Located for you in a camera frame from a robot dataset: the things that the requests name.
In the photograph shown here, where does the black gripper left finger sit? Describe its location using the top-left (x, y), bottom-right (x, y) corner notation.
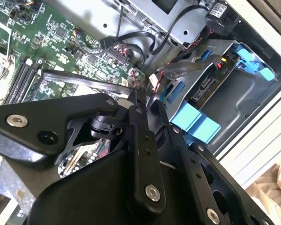
top-left (0, 89), bottom-right (167, 211)

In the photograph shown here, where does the hard disk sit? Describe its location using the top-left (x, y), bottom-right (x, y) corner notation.
top-left (166, 43), bottom-right (276, 144)

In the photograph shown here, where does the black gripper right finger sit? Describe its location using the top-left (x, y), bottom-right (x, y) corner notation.
top-left (145, 100), bottom-right (275, 225)

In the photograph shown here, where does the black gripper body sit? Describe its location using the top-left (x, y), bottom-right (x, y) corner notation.
top-left (28, 148), bottom-right (203, 225)

